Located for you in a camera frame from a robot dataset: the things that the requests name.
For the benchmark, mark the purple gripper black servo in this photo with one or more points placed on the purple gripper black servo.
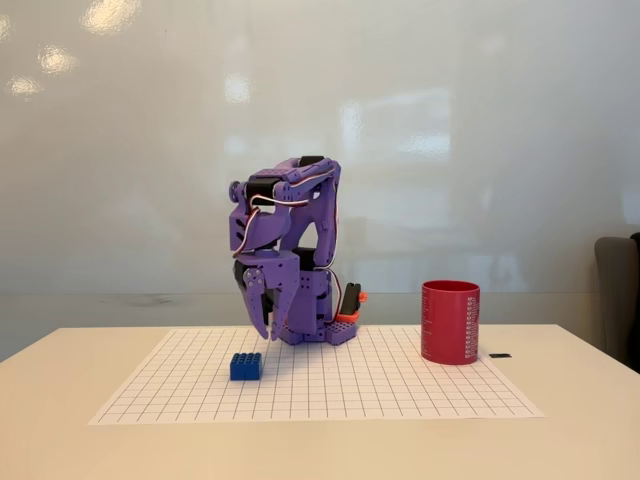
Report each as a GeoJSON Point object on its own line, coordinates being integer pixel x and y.
{"type": "Point", "coordinates": [274, 270]}

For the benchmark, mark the blue toy brick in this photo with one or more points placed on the blue toy brick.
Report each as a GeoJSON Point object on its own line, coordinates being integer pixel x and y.
{"type": "Point", "coordinates": [245, 367]}

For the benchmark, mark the purple robot arm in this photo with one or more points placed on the purple robot arm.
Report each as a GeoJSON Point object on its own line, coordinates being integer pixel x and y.
{"type": "Point", "coordinates": [320, 220]}

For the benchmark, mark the red cup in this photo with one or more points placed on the red cup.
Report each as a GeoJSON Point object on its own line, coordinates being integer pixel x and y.
{"type": "Point", "coordinates": [450, 325]}

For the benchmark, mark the black orange table clamp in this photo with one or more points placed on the black orange table clamp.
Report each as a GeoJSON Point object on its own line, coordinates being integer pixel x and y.
{"type": "Point", "coordinates": [352, 300]}

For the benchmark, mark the white grid paper sheet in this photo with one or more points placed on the white grid paper sheet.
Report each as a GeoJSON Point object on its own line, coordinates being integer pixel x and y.
{"type": "Point", "coordinates": [320, 390]}

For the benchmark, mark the small black flat piece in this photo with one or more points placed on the small black flat piece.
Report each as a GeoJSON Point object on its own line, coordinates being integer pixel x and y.
{"type": "Point", "coordinates": [500, 355]}

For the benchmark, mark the grey chair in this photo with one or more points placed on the grey chair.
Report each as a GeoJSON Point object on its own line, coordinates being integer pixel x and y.
{"type": "Point", "coordinates": [615, 300]}

